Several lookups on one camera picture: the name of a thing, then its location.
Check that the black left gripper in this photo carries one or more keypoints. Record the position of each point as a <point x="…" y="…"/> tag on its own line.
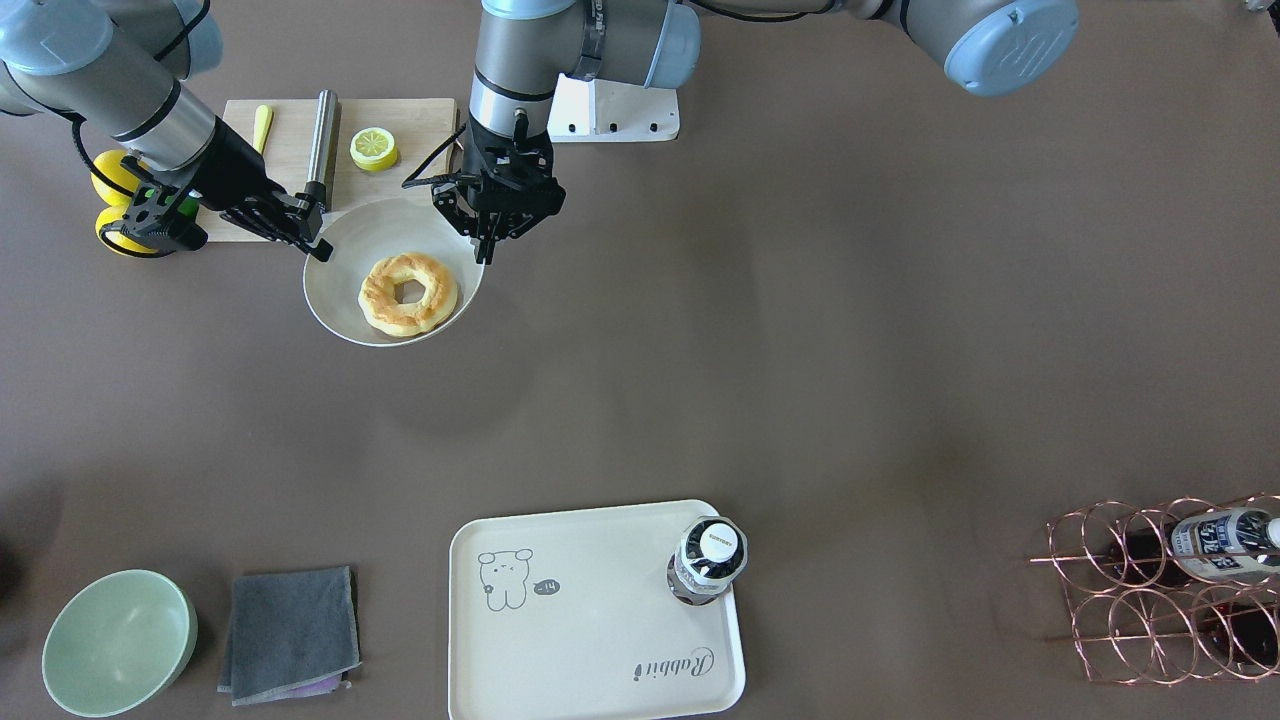
<point x="450" y="205"/>

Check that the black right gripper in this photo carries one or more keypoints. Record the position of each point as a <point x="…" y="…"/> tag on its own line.
<point x="229" y="167"/>

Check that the white round plate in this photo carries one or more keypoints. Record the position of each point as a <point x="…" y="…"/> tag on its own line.
<point x="369" y="233"/>

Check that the glazed ring donut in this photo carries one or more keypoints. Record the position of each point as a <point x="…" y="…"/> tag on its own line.
<point x="383" y="311"/>

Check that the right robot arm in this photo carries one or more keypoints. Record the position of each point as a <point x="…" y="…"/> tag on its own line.
<point x="122" y="67"/>

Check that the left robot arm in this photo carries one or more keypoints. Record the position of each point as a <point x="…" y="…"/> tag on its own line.
<point x="989" y="48"/>

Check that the cream rabbit tray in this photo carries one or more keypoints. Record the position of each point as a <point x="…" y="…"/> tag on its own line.
<point x="569" y="615"/>

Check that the dark tea bottle on tray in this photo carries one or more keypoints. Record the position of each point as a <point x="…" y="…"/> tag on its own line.
<point x="711" y="553"/>

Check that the green lime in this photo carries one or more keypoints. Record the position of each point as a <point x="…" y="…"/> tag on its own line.
<point x="185" y="208"/>

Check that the steel muddler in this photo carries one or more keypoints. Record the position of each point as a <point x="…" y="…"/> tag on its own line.
<point x="321" y="162"/>

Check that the yellow plastic knife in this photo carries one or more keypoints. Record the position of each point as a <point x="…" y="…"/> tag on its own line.
<point x="263" y="116"/>

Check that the half lemon slice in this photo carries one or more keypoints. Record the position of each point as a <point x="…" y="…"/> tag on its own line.
<point x="374" y="149"/>

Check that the wooden cutting board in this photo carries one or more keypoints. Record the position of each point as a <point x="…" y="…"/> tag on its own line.
<point x="417" y="125"/>

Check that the lower yellow lemon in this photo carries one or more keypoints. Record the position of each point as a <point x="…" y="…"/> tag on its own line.
<point x="108" y="226"/>

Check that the yellow lemon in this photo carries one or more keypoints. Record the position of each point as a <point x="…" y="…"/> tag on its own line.
<point x="112" y="182"/>
<point x="108" y="226"/>

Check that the upper yellow lemon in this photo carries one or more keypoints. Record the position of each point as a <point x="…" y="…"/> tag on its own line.
<point x="112" y="182"/>

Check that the grey folded cloth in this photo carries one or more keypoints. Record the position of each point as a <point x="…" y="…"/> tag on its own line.
<point x="290" y="635"/>

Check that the green ceramic bowl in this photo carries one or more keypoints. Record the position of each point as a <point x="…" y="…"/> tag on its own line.
<point x="120" y="641"/>

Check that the dark bottle in rack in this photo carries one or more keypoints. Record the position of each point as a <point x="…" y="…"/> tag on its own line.
<point x="1234" y="546"/>

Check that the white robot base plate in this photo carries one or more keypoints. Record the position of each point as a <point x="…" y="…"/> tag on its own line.
<point x="602" y="111"/>

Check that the copper wire bottle rack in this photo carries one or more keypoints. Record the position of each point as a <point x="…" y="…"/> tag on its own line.
<point x="1137" y="618"/>

